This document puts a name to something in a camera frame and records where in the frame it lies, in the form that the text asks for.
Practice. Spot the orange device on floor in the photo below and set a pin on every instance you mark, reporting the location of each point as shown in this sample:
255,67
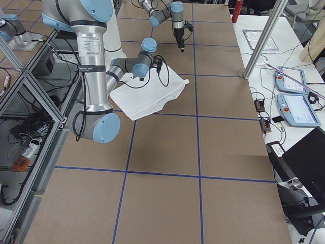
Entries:
21,164

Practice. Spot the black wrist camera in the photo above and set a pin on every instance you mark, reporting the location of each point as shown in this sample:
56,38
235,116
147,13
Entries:
188,26
157,64

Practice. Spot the white labelled black box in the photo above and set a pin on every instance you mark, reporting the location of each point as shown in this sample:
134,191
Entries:
275,151

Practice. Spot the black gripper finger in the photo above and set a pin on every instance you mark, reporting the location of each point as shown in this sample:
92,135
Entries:
180,43

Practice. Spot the small black electronics board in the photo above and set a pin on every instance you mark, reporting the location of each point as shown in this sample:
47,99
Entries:
259,105

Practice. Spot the red bottle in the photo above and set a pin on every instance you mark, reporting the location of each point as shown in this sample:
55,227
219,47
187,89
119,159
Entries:
237,10

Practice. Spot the lower teach pendant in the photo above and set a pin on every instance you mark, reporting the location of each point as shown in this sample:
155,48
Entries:
297,111

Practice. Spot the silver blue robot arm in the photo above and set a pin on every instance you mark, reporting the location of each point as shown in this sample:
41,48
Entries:
93,118
173,11

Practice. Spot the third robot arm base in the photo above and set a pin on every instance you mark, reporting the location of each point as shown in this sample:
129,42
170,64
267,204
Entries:
14,33

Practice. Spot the black box under table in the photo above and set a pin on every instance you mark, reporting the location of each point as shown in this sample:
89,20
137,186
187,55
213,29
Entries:
45,65

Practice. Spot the upper teach pendant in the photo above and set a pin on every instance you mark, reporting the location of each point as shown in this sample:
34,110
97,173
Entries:
287,85

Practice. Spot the aluminium frame post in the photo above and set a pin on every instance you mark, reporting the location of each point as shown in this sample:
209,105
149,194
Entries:
269,26

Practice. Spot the black laptop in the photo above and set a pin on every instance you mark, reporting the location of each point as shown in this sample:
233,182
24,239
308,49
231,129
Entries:
305,161

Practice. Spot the teach pendant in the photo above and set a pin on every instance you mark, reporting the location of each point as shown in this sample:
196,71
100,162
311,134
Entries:
297,111
287,85

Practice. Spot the white long-sleeve printed shirt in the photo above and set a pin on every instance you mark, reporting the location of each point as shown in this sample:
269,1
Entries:
138,99

